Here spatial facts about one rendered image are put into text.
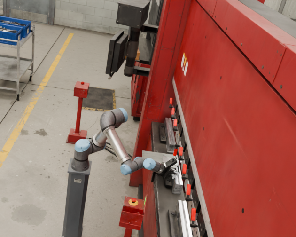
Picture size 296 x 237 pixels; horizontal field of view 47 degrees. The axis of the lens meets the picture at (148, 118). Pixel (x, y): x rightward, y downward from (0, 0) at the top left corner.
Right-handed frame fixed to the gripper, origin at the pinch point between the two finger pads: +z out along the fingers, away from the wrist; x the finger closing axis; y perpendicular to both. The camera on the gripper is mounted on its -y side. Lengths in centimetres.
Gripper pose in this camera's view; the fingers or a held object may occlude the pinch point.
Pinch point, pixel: (178, 172)
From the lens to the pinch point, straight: 265.6
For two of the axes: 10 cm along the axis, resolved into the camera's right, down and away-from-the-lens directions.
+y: -5.8, 8.0, 1.3
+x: 5.1, 4.8, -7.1
